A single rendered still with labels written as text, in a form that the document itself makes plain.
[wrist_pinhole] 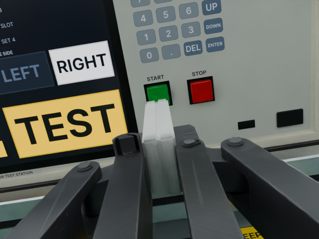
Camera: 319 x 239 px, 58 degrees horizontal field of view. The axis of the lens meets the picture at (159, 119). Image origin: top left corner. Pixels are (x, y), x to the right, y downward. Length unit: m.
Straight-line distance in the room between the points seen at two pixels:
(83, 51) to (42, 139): 0.09
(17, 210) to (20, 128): 0.07
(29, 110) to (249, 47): 0.20
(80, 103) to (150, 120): 0.12
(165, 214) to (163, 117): 0.14
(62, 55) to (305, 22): 0.20
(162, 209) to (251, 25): 0.18
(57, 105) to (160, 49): 0.10
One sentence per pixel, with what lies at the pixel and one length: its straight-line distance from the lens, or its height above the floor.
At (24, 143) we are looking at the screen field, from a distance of 0.30.
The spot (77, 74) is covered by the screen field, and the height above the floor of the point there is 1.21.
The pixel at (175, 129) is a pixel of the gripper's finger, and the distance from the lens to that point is 0.16.
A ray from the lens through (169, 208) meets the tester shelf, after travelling 0.27.
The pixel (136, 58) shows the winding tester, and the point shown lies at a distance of 0.25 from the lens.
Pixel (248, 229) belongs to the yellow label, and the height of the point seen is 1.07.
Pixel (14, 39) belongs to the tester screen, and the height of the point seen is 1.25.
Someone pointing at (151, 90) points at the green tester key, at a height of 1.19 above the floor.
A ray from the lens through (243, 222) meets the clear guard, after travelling 0.28.
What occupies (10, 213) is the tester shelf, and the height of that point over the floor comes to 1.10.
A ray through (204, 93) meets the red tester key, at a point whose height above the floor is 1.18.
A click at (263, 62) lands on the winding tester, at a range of 0.27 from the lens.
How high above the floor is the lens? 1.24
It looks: 18 degrees down
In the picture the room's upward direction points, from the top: 10 degrees counter-clockwise
